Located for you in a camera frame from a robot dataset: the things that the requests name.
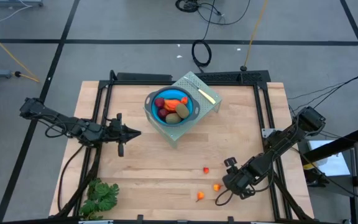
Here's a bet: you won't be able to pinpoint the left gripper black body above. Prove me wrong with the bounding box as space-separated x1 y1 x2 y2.
106 113 129 157

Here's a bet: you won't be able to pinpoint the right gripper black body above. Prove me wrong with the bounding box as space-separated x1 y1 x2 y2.
224 157 257 200

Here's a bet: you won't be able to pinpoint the blue bowl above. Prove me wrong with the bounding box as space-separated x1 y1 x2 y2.
144 86 201 128

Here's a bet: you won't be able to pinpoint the knife with cream handle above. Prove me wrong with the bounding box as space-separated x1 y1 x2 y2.
183 76 217 105

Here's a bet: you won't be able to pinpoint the green perforated metal shelf riser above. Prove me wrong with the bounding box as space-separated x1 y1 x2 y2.
143 71 223 149

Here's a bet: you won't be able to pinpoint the green leafy plant sprig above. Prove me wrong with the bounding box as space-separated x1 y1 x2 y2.
79 177 120 221

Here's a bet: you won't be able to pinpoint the white sheet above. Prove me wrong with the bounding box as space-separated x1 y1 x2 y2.
308 139 352 177

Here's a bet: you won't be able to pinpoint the silver metal mounting bracket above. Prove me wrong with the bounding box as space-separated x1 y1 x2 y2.
261 127 276 138

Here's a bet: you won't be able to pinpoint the black coiled cable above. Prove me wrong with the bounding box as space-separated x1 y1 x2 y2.
191 0 226 68

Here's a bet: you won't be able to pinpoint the black power cables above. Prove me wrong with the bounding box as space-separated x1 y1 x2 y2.
286 74 358 122

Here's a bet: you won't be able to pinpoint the black cable bundle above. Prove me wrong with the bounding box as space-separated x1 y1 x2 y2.
175 0 251 26

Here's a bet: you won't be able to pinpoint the yellow cable with black plug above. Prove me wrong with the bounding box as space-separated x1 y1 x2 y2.
0 24 40 83

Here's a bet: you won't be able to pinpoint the thick yellow hanging cable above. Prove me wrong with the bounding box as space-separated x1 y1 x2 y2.
240 0 269 72

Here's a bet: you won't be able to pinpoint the white floor cable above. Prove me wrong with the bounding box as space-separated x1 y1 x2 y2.
0 4 32 30

